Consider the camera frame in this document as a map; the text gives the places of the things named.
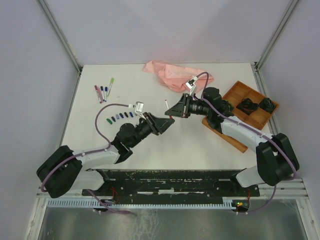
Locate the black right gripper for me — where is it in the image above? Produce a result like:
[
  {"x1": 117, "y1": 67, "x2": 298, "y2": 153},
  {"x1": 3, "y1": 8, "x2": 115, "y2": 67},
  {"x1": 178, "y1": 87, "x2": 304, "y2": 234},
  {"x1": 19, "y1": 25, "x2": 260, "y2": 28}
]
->
[{"x1": 165, "y1": 93, "x2": 211, "y2": 119}]

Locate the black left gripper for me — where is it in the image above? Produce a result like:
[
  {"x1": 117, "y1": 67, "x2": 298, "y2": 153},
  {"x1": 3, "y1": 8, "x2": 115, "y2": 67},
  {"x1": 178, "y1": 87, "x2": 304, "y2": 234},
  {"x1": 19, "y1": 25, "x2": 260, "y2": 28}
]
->
[{"x1": 129, "y1": 111, "x2": 175, "y2": 148}]

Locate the pink capped pen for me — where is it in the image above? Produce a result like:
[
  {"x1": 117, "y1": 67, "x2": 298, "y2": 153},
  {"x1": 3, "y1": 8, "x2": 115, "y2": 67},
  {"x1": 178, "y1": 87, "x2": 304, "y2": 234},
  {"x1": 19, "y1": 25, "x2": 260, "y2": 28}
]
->
[{"x1": 100, "y1": 86, "x2": 106, "y2": 102}]

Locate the magenta capped pen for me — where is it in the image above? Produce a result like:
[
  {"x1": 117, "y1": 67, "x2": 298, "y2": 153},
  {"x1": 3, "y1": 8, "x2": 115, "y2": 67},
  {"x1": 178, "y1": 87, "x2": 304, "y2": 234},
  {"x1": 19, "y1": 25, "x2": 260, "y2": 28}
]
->
[{"x1": 94, "y1": 85, "x2": 103, "y2": 104}]

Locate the red capped pen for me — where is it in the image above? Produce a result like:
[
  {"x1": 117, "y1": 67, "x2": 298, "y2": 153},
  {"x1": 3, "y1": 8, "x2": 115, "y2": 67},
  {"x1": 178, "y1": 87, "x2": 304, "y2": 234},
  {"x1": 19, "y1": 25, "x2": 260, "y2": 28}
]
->
[{"x1": 164, "y1": 99, "x2": 173, "y2": 119}]

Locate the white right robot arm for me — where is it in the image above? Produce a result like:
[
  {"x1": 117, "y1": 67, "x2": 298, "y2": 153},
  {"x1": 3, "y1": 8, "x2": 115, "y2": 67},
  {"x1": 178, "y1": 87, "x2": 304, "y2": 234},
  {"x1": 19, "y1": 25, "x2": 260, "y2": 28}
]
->
[{"x1": 165, "y1": 87, "x2": 300, "y2": 196}]

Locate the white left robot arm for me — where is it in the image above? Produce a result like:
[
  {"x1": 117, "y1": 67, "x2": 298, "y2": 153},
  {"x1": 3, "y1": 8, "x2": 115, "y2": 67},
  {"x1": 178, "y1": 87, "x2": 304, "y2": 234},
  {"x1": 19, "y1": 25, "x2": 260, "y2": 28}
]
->
[{"x1": 36, "y1": 112, "x2": 175, "y2": 199}]

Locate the light green capped pen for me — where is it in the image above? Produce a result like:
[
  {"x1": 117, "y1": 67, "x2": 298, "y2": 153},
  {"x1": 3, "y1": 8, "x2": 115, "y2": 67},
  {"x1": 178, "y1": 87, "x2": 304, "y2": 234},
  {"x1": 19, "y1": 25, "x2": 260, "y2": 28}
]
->
[{"x1": 107, "y1": 77, "x2": 115, "y2": 96}]

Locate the pink cloth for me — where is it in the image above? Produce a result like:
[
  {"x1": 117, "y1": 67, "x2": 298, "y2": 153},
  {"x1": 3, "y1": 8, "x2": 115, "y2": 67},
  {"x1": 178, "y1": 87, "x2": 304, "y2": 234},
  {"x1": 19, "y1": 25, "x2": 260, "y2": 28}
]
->
[{"x1": 142, "y1": 60, "x2": 204, "y2": 93}]

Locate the green black coiled bundle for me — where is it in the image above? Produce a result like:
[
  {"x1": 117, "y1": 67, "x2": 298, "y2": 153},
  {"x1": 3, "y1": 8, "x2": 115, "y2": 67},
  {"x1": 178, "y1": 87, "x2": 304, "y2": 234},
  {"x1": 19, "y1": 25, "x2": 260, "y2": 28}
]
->
[{"x1": 221, "y1": 99, "x2": 234, "y2": 113}]

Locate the wooden compartment tray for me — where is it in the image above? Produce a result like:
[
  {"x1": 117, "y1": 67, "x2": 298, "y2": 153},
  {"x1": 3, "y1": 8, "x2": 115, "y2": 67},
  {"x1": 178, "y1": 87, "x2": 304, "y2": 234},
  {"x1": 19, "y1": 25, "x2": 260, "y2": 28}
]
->
[{"x1": 201, "y1": 80, "x2": 280, "y2": 154}]

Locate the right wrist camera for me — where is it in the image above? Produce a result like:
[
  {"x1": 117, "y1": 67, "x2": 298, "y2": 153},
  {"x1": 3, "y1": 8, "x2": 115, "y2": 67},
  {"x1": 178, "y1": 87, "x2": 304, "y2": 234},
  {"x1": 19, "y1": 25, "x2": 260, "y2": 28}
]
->
[{"x1": 185, "y1": 76, "x2": 199, "y2": 96}]

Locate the black coiled cable bundle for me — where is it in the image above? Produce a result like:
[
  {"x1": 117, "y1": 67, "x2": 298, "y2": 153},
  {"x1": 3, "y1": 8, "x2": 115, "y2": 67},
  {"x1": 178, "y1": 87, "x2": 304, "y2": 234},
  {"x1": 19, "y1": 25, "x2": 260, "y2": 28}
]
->
[
  {"x1": 258, "y1": 97, "x2": 279, "y2": 114},
  {"x1": 236, "y1": 97, "x2": 259, "y2": 116}
]

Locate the black mounting base plate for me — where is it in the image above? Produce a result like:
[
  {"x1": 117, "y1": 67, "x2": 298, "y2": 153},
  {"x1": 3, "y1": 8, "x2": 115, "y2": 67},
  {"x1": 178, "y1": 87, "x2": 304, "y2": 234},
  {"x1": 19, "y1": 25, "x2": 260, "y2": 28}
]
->
[{"x1": 93, "y1": 169, "x2": 260, "y2": 206}]

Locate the white cable duct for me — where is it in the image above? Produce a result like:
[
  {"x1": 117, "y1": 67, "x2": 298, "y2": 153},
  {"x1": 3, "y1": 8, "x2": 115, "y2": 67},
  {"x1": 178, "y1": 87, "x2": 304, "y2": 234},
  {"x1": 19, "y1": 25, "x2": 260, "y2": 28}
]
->
[{"x1": 47, "y1": 197, "x2": 238, "y2": 208}]

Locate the aluminium frame post right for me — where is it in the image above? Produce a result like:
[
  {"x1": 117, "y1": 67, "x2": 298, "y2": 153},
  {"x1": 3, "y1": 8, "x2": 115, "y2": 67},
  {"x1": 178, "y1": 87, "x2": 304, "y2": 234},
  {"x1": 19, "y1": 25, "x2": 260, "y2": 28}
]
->
[{"x1": 255, "y1": 0, "x2": 301, "y2": 71}]

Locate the aluminium frame post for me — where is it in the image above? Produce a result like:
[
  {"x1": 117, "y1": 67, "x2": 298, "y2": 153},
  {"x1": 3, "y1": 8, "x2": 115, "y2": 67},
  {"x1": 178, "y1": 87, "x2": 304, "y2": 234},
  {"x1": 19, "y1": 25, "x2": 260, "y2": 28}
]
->
[
  {"x1": 255, "y1": 0, "x2": 301, "y2": 71},
  {"x1": 36, "y1": 0, "x2": 83, "y2": 73}
]

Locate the aluminium frame post left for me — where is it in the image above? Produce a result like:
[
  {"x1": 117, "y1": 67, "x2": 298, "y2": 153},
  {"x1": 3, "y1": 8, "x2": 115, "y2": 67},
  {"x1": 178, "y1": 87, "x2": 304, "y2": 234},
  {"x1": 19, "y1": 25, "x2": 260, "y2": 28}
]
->
[{"x1": 36, "y1": 0, "x2": 83, "y2": 73}]

